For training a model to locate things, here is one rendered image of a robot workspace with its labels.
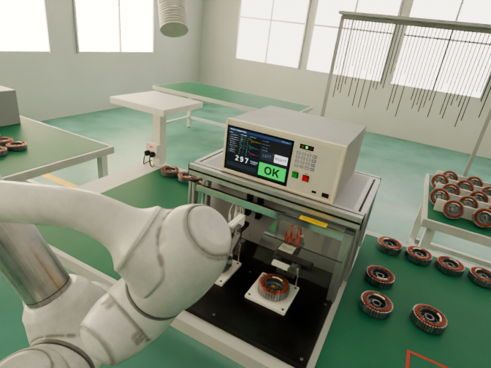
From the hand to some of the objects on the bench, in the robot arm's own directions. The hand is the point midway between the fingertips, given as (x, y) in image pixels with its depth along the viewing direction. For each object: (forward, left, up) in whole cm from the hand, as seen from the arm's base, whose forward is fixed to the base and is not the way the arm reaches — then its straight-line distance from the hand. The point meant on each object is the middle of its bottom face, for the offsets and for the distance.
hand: (235, 225), depth 82 cm
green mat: (+73, +52, -44) cm, 100 cm away
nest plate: (+26, -13, -42) cm, 51 cm away
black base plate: (+32, -2, -44) cm, 54 cm away
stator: (+31, -50, -44) cm, 74 cm away
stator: (+26, -13, -40) cm, 50 cm away
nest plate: (+34, +10, -42) cm, 55 cm away
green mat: (+31, -70, -44) cm, 88 cm away
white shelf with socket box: (+114, +65, -44) cm, 139 cm away
